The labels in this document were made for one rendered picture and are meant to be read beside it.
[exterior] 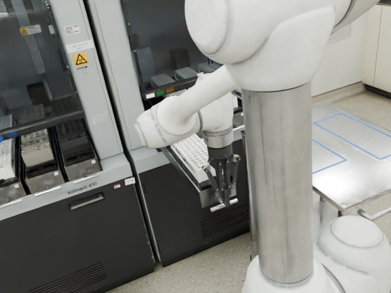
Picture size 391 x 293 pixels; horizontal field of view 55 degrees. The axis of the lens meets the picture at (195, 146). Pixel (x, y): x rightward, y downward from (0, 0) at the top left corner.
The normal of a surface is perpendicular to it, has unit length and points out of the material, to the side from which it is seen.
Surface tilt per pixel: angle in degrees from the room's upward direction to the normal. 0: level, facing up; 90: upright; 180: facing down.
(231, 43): 110
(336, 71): 90
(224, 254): 0
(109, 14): 90
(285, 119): 88
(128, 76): 90
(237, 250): 0
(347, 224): 6
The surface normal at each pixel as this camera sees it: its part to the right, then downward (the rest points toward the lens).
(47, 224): 0.39, 0.41
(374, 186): -0.14, -0.86
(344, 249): -0.48, -0.32
